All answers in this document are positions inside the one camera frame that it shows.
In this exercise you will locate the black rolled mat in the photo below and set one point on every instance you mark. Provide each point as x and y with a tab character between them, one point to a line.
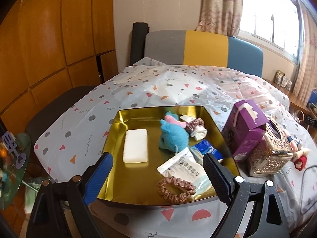
138	38

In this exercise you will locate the round glass side table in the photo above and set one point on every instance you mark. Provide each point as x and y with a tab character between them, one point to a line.
15	176

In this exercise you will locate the gold metal tray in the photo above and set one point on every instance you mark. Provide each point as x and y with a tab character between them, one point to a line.
137	183

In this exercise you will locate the white flat sponge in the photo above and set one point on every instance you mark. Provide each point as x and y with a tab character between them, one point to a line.
136	146

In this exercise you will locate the purple tissue box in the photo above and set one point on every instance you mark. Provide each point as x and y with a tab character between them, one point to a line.
244	129

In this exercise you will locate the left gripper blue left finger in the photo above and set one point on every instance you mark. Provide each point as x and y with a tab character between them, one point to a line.
47	218

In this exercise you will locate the grey yellow blue headboard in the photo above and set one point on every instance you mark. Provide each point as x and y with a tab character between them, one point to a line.
195	48

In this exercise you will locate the blue wipes packet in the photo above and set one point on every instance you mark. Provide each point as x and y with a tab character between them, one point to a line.
202	148

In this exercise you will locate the blue plush toy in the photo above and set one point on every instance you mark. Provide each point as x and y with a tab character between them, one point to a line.
173	137

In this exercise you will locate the ornate gold tissue box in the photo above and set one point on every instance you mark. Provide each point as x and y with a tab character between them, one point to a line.
271	153

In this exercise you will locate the wooden side desk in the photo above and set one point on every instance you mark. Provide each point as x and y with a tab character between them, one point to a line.
294	101

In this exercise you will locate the packages on desk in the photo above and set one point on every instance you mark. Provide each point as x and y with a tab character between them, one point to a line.
282	80

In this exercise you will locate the beige patterned curtain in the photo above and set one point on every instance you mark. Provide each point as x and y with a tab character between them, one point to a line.
221	17

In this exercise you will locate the brown pink hair scrunchie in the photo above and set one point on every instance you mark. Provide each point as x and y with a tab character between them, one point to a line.
175	190

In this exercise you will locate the patterned white bed cover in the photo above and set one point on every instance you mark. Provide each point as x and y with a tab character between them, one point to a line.
76	124

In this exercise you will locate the white wet wipes packet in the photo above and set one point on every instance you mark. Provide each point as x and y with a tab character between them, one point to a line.
184	166

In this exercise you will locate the red fuzzy sock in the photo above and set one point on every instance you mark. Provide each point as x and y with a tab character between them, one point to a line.
300	163

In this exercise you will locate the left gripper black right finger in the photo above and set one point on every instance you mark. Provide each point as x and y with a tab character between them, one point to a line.
267	218

